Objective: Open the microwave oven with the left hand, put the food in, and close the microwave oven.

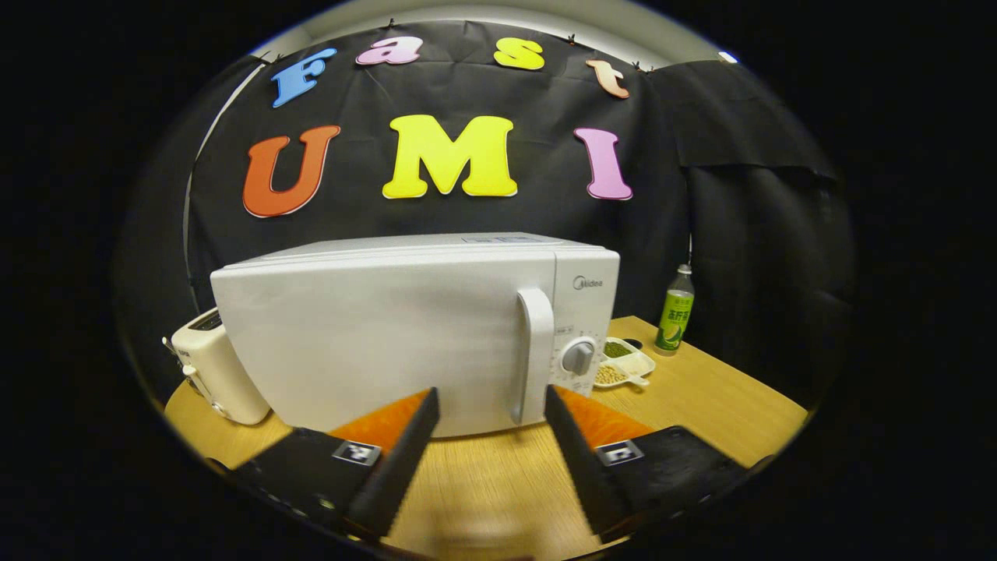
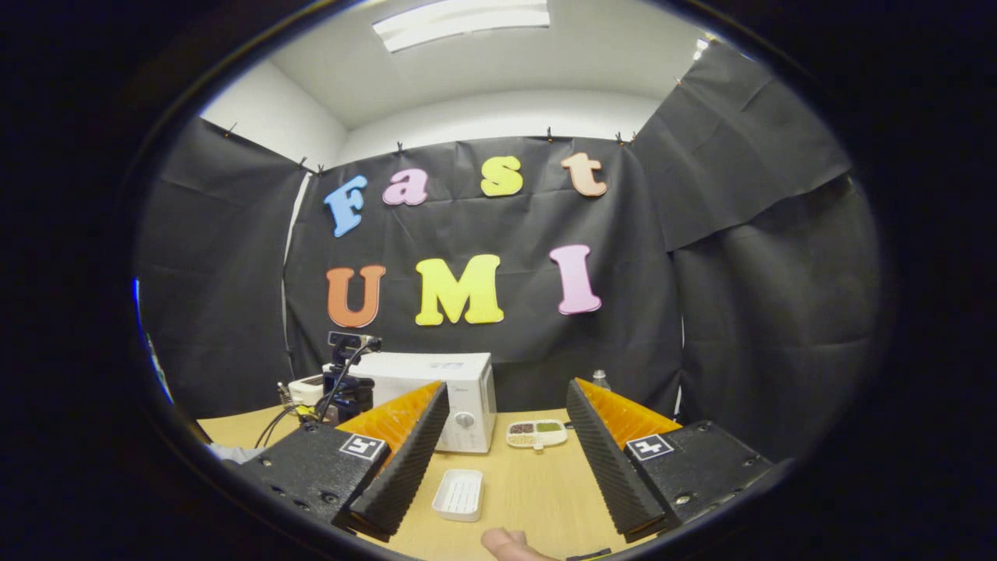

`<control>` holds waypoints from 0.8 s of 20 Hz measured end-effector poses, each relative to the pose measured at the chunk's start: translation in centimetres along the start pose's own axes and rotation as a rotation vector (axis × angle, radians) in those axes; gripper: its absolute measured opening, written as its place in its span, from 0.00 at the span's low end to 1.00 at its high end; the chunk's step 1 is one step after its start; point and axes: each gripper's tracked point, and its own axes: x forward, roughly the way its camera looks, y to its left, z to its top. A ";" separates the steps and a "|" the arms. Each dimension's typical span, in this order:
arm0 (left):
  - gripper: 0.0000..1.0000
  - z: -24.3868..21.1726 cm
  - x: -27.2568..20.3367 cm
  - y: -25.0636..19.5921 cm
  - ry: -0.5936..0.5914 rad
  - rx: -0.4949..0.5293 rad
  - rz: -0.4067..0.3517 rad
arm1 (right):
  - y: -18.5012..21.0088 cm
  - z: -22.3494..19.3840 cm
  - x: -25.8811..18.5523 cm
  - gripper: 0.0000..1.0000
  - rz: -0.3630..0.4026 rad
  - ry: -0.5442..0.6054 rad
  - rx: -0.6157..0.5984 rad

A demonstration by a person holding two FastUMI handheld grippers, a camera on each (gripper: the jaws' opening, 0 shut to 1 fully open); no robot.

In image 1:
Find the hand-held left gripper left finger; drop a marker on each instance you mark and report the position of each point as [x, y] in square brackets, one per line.
[393, 467]

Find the white divided dish with beans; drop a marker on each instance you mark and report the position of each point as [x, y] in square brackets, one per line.
[623, 362]

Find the ceiling light panel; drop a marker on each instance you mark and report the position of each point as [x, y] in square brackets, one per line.
[727, 57]

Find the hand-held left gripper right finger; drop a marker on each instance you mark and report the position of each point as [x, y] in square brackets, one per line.
[592, 475]

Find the cream white toaster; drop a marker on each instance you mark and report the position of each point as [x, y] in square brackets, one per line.
[218, 366]

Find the white microwave oven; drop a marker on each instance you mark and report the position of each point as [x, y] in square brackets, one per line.
[374, 327]

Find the green label drink bottle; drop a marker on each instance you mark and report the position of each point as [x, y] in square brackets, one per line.
[674, 315]

